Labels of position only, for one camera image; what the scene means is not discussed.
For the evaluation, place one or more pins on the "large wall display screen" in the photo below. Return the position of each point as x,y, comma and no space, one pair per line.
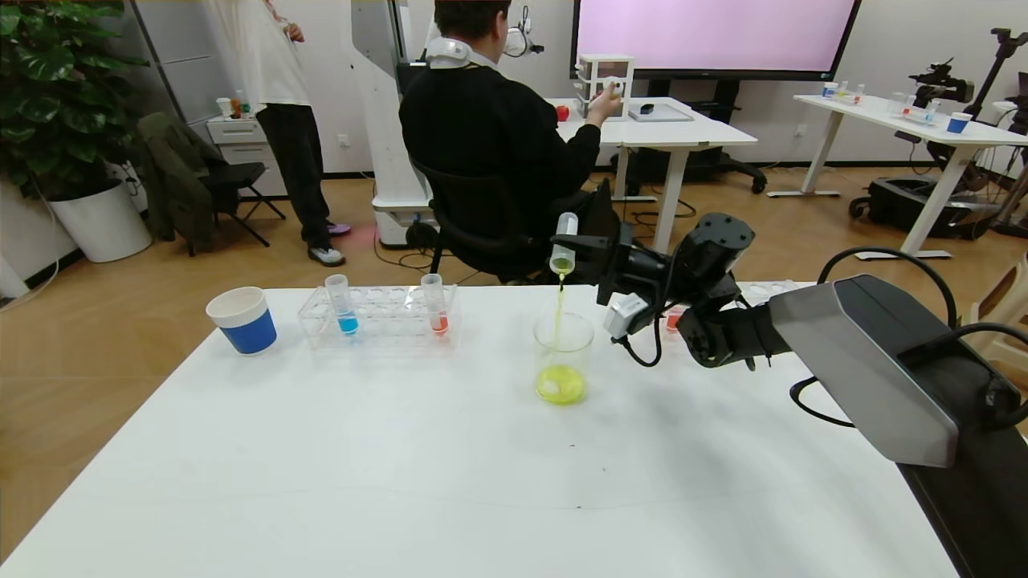
723,40

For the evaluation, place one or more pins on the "black display stand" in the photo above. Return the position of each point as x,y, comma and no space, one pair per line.
723,95

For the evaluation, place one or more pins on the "white plant pot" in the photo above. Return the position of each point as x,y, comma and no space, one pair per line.
104,225

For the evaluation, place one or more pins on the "black tripod stand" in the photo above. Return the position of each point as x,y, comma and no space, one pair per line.
1000,54

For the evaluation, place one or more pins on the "clear acrylic test tube rack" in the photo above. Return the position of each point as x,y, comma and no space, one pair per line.
385,309
771,289

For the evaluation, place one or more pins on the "blue paper cup white rim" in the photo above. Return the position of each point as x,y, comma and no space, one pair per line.
249,331

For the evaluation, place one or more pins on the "test tube with orange liquid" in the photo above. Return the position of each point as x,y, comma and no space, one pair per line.
438,323
673,321

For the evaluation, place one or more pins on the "white robot column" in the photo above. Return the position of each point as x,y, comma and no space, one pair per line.
377,96

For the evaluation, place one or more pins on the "test tube with blue liquid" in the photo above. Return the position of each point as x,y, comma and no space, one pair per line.
347,323

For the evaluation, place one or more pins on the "white drawer cabinet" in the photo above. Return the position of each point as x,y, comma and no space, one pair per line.
241,136

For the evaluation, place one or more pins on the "white drawer organizer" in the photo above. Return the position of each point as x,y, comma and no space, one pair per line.
606,59

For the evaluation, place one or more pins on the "black folding chair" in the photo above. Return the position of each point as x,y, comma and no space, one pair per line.
241,172

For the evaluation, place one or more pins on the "black camera rig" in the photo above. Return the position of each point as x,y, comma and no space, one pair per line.
936,82

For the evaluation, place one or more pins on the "white neck massager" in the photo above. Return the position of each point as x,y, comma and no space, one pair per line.
446,50

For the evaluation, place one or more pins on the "white standing desk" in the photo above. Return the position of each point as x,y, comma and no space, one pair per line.
875,111
707,132

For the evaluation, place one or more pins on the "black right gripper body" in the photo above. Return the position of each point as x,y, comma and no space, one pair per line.
609,255

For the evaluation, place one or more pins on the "beige plastic stool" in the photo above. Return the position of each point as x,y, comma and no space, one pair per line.
1010,317

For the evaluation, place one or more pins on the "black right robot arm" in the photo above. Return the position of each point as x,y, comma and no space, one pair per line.
867,361

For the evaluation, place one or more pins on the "small white cup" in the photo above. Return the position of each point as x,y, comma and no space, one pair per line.
225,108

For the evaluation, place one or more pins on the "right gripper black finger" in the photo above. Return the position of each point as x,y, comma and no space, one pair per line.
585,242
599,207

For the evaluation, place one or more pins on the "person in black sweater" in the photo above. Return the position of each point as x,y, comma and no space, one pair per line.
498,120

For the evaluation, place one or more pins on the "test tube with yellow liquid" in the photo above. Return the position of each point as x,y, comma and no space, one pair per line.
564,257

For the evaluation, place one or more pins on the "green leafy plant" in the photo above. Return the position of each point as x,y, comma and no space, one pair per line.
56,96

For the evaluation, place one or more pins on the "small glass beaker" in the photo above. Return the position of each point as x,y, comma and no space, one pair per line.
896,104

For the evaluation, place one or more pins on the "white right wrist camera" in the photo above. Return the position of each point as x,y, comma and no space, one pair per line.
625,315

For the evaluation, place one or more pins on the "black office chair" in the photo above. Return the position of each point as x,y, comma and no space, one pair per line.
474,241

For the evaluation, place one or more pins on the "white humanoid robot arm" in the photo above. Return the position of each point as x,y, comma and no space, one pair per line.
516,40

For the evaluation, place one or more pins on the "dark green jacket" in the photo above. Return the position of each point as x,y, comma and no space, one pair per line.
173,185

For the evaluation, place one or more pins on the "small test tube rack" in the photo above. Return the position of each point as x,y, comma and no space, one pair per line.
919,116
847,98

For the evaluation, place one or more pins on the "person in white t-shirt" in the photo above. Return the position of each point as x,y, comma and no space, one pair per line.
273,72

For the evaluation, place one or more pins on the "grey tablet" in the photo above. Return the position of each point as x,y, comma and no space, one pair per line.
666,115

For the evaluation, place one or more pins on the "clear glass beaker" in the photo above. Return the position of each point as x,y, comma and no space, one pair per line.
560,385

